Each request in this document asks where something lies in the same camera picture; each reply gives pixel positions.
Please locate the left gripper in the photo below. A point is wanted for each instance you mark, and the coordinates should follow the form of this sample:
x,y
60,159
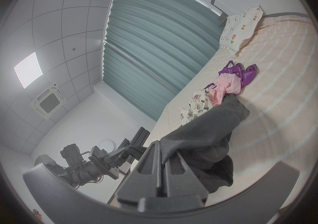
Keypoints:
x,y
101,160

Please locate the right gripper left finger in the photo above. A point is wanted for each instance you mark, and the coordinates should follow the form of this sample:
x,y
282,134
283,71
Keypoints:
x,y
149,168

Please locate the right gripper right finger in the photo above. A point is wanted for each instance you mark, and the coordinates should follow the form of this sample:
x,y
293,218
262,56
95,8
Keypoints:
x,y
193,183

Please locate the black T-shirt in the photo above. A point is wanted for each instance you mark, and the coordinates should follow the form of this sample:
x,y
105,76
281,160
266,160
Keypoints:
x,y
198,131

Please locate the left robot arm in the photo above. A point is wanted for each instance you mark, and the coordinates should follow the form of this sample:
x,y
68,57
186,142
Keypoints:
x,y
72,175

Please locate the bed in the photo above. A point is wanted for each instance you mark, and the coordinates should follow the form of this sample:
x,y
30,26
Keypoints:
x,y
273,81

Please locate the dark grey desk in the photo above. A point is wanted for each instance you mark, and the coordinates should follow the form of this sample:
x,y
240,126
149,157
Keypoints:
x,y
123,143

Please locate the white round mirror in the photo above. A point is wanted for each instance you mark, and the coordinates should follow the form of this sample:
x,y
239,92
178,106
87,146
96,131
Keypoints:
x,y
106,144

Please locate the black chest of drawers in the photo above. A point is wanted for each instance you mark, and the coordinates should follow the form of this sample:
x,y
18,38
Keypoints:
x,y
140,136

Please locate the blue-green curtain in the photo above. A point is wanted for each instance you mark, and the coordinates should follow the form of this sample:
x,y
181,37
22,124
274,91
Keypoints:
x,y
129,81
161,19

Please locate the white printed pyjama top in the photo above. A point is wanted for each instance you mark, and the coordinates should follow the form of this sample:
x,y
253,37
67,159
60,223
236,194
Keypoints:
x,y
197,108

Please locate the ceiling air vent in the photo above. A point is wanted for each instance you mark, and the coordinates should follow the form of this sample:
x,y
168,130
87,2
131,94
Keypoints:
x,y
48,101

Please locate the pink garment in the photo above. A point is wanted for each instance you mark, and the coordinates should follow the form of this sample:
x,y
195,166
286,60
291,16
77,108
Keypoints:
x,y
228,83

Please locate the purple garment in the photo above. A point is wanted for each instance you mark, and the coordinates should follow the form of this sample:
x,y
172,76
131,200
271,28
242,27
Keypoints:
x,y
246,75

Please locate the square ceiling light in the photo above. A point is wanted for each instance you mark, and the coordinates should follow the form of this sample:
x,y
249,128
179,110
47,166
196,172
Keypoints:
x,y
27,70

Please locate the white printed pillow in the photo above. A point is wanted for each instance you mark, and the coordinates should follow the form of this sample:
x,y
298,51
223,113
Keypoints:
x,y
241,29

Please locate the grey bedside table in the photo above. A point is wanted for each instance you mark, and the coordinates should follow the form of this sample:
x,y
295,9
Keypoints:
x,y
222,16

